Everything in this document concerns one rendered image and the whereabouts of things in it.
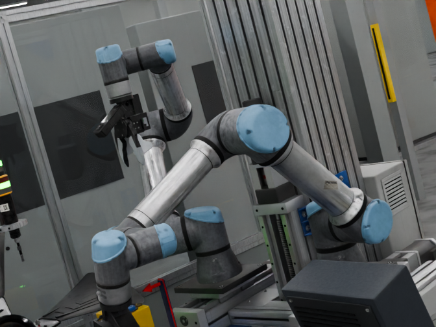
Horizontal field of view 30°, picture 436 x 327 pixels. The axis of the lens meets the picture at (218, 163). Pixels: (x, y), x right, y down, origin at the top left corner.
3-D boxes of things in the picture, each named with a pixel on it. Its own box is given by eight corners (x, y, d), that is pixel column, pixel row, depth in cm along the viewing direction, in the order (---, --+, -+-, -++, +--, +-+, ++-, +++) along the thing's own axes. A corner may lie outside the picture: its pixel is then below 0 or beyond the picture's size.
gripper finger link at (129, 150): (141, 162, 250) (139, 134, 246) (124, 168, 246) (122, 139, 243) (135, 159, 252) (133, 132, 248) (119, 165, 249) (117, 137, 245)
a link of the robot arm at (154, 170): (189, 242, 255) (160, 101, 282) (143, 254, 256) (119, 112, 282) (196, 256, 265) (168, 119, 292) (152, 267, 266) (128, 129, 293)
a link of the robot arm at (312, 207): (336, 234, 237) (325, 189, 235) (368, 235, 226) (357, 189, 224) (305, 248, 231) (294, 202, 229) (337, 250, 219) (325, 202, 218)
